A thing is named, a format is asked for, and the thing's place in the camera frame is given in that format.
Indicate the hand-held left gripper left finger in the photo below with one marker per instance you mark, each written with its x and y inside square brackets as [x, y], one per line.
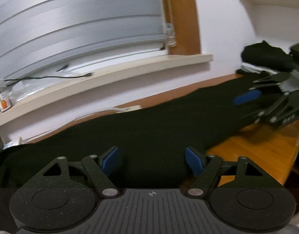
[110, 162]

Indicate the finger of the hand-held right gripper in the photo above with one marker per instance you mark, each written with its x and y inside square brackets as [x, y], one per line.
[281, 109]
[247, 97]

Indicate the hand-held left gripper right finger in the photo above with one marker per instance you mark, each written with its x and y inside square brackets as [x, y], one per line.
[194, 162]

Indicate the folded grey white garment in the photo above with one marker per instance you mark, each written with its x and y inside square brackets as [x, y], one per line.
[252, 68]

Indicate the cream window sill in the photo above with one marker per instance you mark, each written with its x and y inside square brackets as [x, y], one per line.
[115, 75]

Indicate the small glass jar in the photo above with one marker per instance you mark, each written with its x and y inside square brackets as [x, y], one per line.
[4, 103]

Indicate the white window blinds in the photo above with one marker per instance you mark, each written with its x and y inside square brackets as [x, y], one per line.
[66, 17]

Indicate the wooden window frame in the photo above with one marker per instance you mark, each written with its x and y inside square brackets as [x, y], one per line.
[183, 17]

